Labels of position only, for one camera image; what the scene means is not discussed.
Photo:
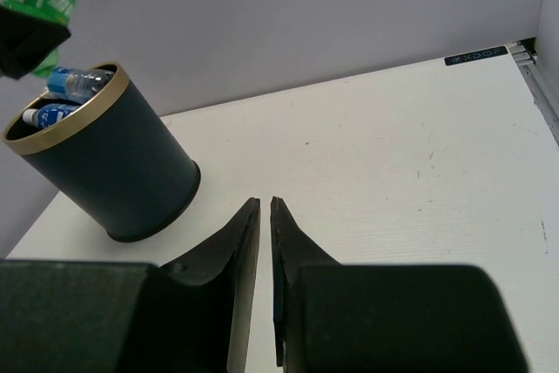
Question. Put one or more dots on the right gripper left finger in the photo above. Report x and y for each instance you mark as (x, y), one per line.
(191, 314)

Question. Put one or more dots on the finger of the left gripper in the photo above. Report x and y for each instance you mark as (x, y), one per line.
(26, 41)

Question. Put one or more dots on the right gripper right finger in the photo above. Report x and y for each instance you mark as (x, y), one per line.
(330, 317)

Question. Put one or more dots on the small blue label water bottle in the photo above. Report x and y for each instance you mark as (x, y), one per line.
(75, 85)

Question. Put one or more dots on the black bin with gold rim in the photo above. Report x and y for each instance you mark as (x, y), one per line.
(115, 158)

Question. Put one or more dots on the right blue table sticker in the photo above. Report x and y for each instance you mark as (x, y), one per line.
(474, 56)

